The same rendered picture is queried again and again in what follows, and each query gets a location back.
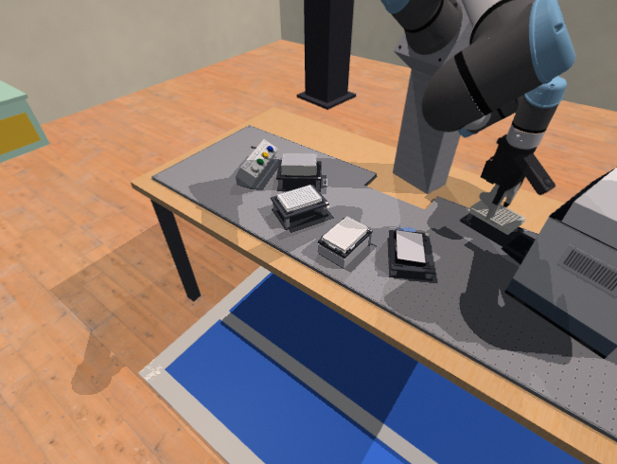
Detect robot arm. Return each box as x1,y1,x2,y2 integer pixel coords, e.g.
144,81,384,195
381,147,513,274
380,0,575,195

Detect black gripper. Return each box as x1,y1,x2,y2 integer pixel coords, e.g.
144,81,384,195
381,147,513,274
479,134,537,221

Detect grey button panel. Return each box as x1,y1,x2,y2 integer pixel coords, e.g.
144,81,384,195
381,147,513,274
236,139,279,189

